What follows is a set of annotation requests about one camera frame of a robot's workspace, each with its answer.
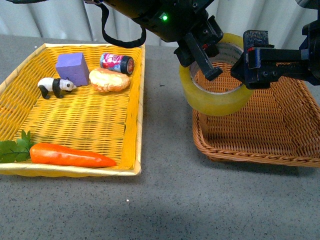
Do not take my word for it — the grey pleated curtain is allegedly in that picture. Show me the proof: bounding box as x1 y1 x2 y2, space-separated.
0 0 318 49

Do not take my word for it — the yellowish clear tape roll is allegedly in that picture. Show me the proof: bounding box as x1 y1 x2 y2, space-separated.
179 33 254 117

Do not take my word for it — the black cable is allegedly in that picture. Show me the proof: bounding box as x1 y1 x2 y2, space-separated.
83 0 147 49

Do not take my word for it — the small pink soda can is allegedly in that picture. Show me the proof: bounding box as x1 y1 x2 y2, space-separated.
100 52 135 75

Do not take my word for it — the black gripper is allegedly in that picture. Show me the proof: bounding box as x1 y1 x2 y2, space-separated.
174 0 309 90

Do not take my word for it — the toy orange carrot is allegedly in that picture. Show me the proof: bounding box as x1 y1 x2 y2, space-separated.
0 130 117 168

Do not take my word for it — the purple foam block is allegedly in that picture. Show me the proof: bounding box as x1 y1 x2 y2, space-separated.
55 52 89 87

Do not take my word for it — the toy bread loaf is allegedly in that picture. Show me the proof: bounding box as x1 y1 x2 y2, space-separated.
89 68 131 93

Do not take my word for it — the toy panda figure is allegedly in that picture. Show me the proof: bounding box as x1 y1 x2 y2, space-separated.
37 77 77 100

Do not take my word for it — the yellow wicker basket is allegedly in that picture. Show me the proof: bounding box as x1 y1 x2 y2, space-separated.
0 43 146 178

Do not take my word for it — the brown wicker basket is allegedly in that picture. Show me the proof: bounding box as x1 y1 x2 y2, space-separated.
192 77 320 168

